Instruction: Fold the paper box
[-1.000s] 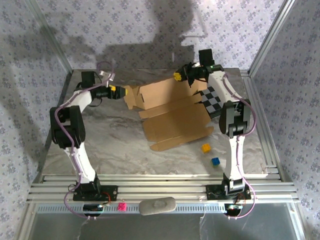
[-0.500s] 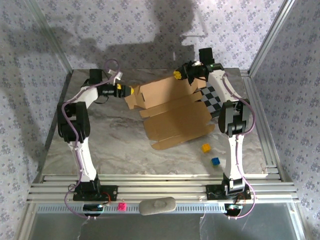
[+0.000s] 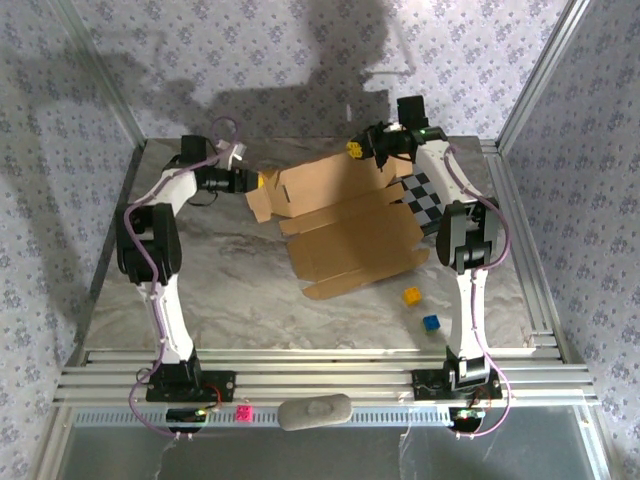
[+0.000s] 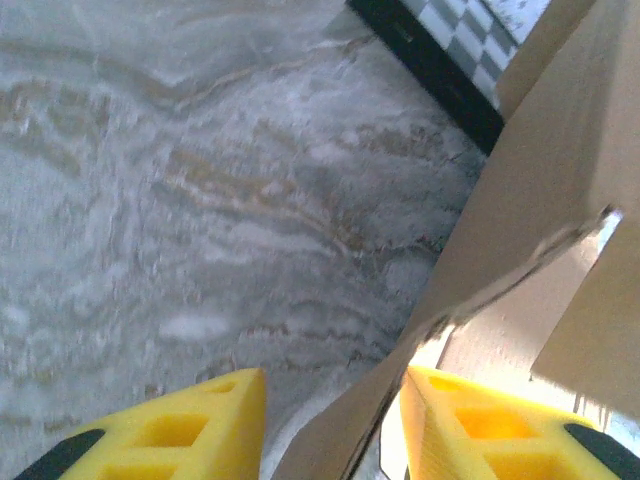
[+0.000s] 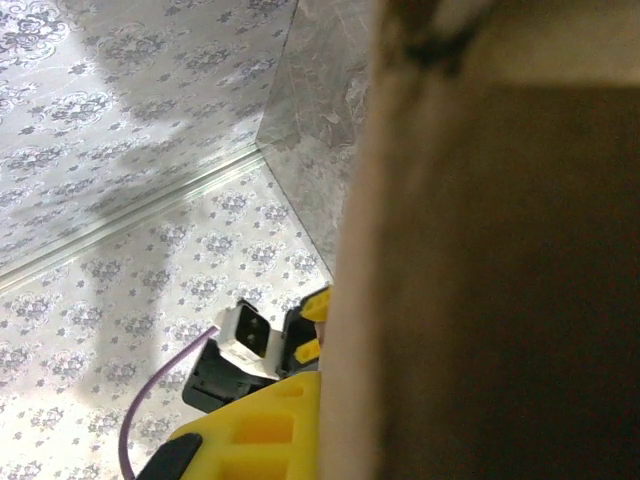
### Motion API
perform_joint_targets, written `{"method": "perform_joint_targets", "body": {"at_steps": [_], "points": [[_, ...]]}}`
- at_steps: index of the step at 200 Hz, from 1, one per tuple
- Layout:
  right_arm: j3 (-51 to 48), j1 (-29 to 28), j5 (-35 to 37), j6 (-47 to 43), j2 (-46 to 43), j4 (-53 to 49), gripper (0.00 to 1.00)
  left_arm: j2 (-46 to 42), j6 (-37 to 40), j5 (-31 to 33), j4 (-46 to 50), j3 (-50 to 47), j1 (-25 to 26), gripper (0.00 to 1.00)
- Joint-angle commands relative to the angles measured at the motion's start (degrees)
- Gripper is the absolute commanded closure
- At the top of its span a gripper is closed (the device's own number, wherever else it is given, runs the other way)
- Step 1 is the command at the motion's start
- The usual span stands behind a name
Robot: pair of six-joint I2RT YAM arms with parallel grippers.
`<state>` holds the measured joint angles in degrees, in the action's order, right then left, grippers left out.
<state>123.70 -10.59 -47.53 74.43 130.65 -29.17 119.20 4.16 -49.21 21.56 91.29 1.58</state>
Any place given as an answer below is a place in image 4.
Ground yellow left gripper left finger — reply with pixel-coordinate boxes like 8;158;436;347
14;367;266;480

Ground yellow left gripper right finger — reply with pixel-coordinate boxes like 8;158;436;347
399;364;640;480

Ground brown cardboard box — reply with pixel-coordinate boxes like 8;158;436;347
272;0;640;480

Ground black grey checkerboard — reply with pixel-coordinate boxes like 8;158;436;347
344;0;554;156

